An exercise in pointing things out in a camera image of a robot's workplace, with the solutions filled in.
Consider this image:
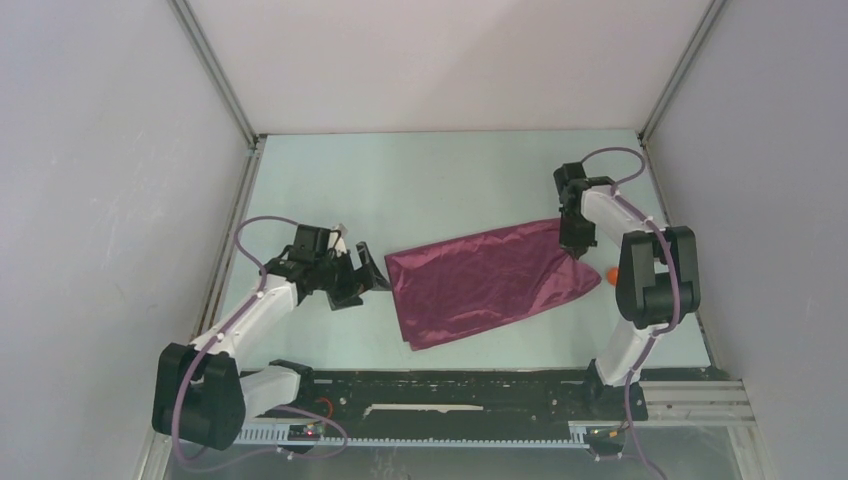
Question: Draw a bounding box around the maroon satin cloth napkin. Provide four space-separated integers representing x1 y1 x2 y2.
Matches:
385 219 602 351

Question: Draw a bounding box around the small orange object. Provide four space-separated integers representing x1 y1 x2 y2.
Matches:
606 267 619 286

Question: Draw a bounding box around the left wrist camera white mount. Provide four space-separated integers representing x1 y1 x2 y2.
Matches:
328 223 348 257

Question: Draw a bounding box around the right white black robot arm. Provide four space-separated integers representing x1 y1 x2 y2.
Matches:
553 162 701 418

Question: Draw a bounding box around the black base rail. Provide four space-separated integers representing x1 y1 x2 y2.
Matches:
253 369 649 439

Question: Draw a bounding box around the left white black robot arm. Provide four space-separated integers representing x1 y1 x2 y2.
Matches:
151 224 390 450

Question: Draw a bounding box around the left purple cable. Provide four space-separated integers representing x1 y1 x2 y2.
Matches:
170 215 349 463

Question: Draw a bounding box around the white cable duct strip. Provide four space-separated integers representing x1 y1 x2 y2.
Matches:
234 423 628 449

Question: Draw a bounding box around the aluminium corner post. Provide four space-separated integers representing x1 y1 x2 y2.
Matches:
167 0 259 149
638 0 730 147

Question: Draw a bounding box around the left aluminium corner post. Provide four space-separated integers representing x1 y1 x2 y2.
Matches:
167 0 259 149

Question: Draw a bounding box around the right aluminium corner post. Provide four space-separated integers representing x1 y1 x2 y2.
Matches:
638 0 730 147

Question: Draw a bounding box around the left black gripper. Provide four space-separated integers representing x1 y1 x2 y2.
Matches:
313 242 390 311

